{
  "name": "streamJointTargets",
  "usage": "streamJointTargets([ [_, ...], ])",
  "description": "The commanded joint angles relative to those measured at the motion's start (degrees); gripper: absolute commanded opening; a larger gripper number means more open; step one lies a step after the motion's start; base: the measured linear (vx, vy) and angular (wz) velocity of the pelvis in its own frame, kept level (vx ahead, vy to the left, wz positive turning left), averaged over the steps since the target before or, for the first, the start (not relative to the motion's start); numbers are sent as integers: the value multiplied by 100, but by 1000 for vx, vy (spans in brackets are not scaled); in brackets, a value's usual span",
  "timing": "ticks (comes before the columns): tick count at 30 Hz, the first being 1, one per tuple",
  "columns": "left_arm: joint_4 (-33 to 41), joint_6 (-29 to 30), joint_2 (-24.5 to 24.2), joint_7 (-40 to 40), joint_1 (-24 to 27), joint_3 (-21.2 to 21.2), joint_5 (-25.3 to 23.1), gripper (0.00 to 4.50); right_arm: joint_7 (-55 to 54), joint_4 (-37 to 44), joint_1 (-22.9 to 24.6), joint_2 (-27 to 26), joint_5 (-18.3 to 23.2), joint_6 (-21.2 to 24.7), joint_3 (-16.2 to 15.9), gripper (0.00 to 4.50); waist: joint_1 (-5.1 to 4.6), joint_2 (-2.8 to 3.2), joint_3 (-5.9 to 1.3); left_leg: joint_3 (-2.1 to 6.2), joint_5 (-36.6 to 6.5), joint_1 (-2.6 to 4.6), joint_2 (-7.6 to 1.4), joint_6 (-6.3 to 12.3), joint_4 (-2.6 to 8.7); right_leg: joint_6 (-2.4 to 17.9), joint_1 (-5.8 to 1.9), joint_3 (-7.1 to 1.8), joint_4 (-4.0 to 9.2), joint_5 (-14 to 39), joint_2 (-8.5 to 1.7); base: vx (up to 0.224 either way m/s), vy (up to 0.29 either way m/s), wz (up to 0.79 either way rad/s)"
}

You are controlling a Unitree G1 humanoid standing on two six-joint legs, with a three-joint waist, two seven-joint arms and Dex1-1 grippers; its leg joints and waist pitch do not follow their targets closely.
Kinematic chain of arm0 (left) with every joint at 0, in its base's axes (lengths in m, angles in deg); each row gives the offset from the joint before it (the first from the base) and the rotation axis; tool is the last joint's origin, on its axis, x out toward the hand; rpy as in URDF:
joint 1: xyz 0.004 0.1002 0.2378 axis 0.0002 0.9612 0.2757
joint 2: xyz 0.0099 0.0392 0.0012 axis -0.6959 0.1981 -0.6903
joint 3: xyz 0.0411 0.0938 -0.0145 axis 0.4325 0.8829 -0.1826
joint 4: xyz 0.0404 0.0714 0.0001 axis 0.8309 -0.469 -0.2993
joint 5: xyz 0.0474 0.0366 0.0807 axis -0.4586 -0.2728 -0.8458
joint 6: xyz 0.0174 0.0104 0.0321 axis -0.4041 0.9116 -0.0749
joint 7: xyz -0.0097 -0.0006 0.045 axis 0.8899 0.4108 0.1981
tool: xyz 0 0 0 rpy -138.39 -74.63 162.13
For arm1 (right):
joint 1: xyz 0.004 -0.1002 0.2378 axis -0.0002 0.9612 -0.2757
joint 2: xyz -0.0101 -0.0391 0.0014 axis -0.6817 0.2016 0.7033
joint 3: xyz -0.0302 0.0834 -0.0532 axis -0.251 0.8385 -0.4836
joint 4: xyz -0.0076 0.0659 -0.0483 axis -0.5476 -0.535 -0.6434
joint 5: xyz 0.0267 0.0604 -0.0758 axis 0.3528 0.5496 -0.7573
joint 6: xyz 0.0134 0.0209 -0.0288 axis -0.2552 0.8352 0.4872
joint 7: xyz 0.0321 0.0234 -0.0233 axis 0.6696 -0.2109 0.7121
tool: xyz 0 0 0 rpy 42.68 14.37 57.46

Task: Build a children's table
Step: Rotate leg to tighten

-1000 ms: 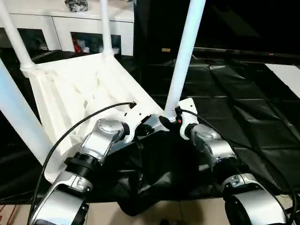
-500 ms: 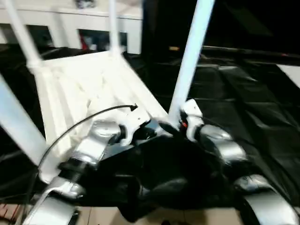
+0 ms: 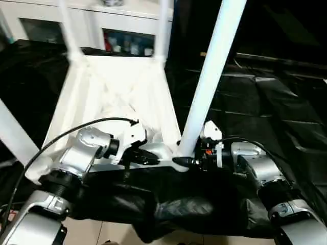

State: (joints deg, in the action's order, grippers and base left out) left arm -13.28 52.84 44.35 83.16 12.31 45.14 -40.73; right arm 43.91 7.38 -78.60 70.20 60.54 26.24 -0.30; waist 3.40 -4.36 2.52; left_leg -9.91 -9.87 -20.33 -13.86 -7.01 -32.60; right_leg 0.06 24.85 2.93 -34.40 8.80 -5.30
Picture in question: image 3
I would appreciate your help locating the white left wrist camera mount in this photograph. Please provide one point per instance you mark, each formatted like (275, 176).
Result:
(134, 132)

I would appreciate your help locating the shiny object on cabinet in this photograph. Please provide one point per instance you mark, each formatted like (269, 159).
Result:
(108, 2)

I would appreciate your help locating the black mat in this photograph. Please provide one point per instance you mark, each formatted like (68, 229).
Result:
(268, 107)

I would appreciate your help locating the blue and white box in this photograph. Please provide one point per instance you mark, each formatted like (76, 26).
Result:
(7, 33)

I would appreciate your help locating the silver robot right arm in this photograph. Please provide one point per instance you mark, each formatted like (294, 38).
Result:
(263, 166)

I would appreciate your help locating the white cabinet with glass doors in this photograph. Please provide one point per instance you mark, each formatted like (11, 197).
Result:
(102, 18)

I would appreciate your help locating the white plastic table leg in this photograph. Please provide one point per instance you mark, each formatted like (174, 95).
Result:
(15, 132)
(212, 63)
(163, 28)
(70, 28)

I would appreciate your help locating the small white jar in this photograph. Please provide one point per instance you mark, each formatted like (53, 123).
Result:
(134, 49)
(117, 48)
(147, 52)

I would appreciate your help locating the white plastic table top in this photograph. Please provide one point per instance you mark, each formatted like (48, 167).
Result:
(107, 89)

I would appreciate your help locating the small red bottle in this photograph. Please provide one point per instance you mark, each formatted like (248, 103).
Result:
(108, 44)

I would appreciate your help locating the black backdrop cloth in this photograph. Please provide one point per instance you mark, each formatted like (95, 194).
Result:
(281, 25)

